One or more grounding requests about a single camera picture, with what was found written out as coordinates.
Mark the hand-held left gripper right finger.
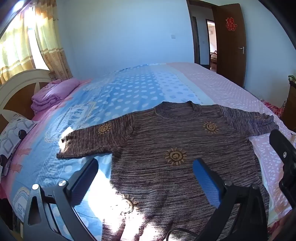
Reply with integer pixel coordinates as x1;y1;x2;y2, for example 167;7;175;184
192;158;270;241

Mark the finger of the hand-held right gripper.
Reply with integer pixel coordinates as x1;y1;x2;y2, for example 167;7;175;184
269;128;296;164

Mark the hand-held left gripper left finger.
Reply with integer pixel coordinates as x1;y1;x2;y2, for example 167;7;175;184
23;158;99;241

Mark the brown knit sun-print sweater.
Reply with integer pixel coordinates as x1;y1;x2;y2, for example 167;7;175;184
57;101;280;241

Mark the red floral cloth bundle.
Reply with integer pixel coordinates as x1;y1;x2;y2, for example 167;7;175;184
261;100;284;121

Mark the red cartoon print quilt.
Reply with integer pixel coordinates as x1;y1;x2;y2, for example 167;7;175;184
267;204;296;241

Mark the brown wooden desk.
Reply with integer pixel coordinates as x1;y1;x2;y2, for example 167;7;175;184
281;75;296;109

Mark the grey patterned pillow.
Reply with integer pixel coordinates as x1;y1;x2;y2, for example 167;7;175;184
0;113;37;176

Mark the folded pink blanket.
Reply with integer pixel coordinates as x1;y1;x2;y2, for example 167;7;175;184
31;77;93;114

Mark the brown wooden door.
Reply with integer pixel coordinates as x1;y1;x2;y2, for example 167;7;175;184
213;3;247;87

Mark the blue pink dotted bed sheet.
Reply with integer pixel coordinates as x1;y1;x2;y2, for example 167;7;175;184
0;62;296;241

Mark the cream wooden headboard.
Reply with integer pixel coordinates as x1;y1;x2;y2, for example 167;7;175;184
0;69;52;135

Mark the red paper door decoration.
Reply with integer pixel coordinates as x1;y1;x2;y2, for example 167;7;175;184
225;17;238;32

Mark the yellow patterned curtain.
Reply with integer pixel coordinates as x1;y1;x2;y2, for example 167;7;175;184
0;0;73;85

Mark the black cable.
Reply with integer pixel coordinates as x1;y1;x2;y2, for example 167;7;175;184
166;228;199;241

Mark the dark wooden door frame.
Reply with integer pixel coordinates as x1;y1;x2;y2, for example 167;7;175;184
187;0;218;70

